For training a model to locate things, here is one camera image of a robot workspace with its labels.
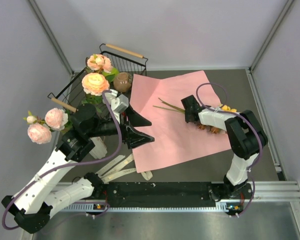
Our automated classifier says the white ribbed ceramic vase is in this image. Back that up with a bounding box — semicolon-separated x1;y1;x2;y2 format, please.
89;137;108;160

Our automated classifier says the left frame post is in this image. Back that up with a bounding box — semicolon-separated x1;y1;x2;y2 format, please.
26;0;74;76

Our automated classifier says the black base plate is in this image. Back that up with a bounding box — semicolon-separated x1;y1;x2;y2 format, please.
106;182;252;208

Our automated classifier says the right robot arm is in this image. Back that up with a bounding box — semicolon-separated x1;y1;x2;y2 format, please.
181;95;268;198

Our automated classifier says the peach rose stem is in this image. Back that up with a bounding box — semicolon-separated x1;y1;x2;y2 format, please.
81;53;113;113

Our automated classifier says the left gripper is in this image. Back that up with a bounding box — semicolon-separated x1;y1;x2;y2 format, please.
87;102;155;148

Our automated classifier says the aluminium front rail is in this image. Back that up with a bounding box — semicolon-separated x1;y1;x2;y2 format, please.
49;181;300;203

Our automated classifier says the brown ceramic cup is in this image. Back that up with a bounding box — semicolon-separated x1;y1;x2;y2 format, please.
113;72;133;93

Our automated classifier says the slotted cable duct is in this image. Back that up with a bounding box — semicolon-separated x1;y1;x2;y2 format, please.
62;199;243;213

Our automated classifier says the green plastic cup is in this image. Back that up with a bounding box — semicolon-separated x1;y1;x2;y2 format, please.
102;67;120;83

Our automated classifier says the right frame post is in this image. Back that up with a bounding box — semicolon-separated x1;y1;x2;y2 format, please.
248;0;296;74

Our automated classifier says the beige ribbon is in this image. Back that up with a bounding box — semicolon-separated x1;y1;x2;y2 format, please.
96;153;153;185

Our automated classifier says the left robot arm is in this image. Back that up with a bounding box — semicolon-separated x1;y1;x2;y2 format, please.
1;103;155;234

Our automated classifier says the yellow flower bunch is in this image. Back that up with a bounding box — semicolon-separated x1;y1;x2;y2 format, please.
221;105;237;113

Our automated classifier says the brown dried rose bunch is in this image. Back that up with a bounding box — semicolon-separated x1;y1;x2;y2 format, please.
153;98;227;135

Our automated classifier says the frame post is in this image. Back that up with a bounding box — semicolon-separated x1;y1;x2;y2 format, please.
248;0;296;74
26;0;74;76

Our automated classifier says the pink flower bunch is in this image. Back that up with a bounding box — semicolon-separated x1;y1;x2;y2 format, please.
23;108;73;145

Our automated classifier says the black wire basket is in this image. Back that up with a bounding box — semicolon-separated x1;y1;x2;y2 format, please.
47;43;148;117

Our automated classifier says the pink wrapping paper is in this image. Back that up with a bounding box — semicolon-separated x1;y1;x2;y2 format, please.
130;70;231;173

